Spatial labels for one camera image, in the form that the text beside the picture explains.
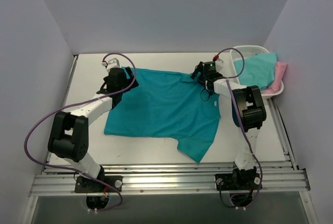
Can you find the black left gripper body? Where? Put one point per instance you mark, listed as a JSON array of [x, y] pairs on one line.
[[127, 77]]

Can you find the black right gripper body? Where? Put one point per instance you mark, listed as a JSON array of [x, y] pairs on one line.
[[200, 71]]

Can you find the teal t shirt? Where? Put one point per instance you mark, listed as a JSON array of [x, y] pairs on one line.
[[168, 104]]

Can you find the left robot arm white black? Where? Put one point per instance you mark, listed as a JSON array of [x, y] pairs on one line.
[[69, 136]]

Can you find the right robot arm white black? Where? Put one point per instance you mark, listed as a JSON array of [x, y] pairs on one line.
[[248, 113]]

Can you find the white plastic laundry basket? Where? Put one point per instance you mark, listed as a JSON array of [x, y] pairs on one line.
[[238, 55]]

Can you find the light teal shirt in basket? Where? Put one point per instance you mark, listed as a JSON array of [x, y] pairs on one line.
[[259, 70]]

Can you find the pink shirt in basket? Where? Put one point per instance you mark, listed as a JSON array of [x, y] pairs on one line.
[[276, 86]]

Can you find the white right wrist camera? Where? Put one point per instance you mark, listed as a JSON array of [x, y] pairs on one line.
[[219, 63]]

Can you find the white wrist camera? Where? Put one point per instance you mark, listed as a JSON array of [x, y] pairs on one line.
[[112, 63], [219, 63]]

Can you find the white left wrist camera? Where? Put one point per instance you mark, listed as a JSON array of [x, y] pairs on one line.
[[112, 63]]

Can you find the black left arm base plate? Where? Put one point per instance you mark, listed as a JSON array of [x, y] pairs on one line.
[[85, 185]]

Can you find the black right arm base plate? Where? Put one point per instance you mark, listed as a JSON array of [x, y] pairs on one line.
[[231, 182]]

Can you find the aluminium rail frame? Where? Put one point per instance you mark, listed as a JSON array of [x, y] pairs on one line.
[[155, 166]]

